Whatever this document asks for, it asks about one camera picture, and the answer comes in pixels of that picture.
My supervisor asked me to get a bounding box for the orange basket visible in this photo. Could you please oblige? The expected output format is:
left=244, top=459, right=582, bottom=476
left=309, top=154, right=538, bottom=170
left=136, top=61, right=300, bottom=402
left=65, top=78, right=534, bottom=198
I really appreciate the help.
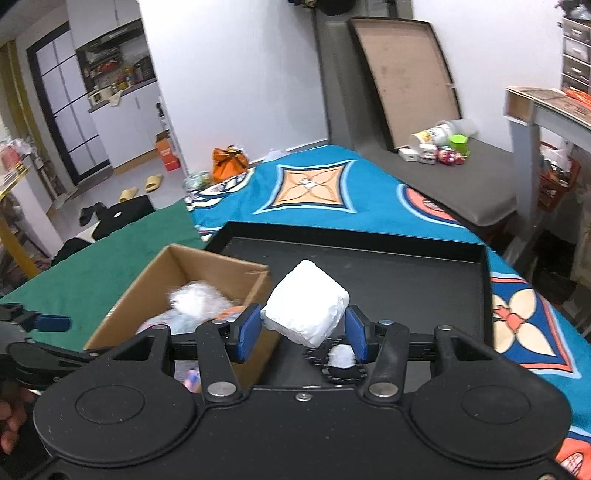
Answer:
left=538, top=143, right=581, bottom=214

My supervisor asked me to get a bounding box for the clear plastic bag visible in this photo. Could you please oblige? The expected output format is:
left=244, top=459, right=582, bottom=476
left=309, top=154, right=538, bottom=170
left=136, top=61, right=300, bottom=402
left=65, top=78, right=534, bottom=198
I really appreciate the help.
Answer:
left=167, top=280, right=237, bottom=324

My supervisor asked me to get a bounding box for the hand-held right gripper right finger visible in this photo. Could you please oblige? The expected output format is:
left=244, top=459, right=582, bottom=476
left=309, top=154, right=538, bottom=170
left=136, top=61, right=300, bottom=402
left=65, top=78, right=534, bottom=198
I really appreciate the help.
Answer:
left=344, top=305, right=505, bottom=402

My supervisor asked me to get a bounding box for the black bag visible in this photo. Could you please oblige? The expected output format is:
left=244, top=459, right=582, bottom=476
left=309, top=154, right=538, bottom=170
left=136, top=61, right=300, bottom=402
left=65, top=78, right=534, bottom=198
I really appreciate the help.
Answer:
left=51, top=195, right=156, bottom=267

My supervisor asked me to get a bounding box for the black framed sliding door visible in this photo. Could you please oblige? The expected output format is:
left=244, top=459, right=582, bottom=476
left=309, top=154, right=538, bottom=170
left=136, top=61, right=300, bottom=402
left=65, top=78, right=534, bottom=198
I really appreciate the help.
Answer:
left=27, top=22, right=112, bottom=186

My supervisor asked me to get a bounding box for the grey drawer unit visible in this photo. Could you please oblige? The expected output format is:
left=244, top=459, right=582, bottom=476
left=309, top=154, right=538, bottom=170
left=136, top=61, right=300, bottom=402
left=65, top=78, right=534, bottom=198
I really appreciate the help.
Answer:
left=561, top=16, right=591, bottom=94

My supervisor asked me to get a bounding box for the orange bag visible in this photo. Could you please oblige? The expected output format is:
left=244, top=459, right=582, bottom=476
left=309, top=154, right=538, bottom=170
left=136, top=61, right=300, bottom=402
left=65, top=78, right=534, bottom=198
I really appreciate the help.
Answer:
left=211, top=145, right=250, bottom=184

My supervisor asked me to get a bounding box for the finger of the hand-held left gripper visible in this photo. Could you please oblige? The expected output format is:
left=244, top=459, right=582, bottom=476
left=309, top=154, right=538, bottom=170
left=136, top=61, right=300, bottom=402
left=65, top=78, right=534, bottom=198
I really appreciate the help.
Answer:
left=0, top=302, right=73, bottom=334
left=7, top=340, right=110, bottom=389

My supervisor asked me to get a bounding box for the black felt pouch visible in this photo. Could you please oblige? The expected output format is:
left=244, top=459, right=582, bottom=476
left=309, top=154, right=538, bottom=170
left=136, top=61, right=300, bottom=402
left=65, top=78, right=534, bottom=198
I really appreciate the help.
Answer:
left=302, top=340, right=368, bottom=385

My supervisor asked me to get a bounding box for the person's left hand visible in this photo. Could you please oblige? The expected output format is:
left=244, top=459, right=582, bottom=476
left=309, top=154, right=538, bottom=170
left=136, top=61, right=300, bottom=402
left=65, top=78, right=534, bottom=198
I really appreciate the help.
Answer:
left=0, top=383, right=38, bottom=456

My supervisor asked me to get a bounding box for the white table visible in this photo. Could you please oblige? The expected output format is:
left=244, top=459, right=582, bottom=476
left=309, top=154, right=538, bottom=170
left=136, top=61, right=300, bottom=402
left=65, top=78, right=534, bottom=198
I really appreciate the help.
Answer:
left=503, top=85, right=591, bottom=278

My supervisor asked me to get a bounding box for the grey folding mattress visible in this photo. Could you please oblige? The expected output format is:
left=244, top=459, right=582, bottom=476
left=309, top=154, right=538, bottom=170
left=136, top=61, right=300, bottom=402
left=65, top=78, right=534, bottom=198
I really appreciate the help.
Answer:
left=314, top=11, right=519, bottom=228

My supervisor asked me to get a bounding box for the green cloth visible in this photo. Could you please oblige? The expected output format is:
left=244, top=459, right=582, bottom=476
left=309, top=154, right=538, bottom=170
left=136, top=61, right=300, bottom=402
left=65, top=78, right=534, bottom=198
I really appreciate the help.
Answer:
left=0, top=198, right=206, bottom=324

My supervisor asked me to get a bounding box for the black tray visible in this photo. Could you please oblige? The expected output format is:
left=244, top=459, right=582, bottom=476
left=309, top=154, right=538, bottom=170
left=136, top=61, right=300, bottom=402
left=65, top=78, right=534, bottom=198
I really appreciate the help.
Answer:
left=203, top=222, right=496, bottom=389

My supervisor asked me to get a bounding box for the fluffy white blue cloth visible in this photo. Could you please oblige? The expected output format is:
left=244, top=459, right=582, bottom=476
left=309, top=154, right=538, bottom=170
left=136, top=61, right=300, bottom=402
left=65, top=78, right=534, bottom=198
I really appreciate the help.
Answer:
left=136, top=308, right=200, bottom=336

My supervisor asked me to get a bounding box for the white kitchen cabinet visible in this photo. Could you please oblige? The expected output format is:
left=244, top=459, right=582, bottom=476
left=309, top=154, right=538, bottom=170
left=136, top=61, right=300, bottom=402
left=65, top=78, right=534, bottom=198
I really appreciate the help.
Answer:
left=76, top=18, right=174, bottom=177

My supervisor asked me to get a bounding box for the orange carton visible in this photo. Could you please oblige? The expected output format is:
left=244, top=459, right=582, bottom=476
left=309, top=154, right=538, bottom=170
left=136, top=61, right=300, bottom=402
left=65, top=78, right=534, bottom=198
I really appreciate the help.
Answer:
left=154, top=131, right=181, bottom=173

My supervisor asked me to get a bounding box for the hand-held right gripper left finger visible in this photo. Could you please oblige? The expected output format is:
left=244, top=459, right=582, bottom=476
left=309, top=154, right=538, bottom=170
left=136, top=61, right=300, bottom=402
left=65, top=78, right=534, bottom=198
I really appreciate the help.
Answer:
left=95, top=302, right=264, bottom=402

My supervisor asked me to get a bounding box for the printed teal blanket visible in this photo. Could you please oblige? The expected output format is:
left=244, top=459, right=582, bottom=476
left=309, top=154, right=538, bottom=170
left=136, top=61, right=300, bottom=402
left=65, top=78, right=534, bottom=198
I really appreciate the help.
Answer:
left=187, top=144, right=591, bottom=480

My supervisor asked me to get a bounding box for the brown board with black frame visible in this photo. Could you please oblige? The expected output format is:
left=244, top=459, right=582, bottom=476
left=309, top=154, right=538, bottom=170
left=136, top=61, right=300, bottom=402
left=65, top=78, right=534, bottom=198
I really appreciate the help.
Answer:
left=346, top=16, right=463, bottom=154

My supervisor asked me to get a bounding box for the yellow metal frame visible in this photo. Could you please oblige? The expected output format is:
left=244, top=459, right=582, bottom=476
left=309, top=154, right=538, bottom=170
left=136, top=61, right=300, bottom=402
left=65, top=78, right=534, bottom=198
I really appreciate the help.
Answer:
left=0, top=41, right=43, bottom=280

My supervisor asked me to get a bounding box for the white soft tissue packet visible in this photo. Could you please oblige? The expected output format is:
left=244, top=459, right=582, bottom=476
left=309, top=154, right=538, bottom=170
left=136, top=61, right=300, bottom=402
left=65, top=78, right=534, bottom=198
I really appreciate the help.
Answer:
left=260, top=259, right=351, bottom=349

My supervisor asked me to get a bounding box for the cardboard box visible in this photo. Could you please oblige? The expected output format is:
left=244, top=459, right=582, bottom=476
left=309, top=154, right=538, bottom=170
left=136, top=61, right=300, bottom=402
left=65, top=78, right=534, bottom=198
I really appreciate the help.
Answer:
left=83, top=244, right=280, bottom=394

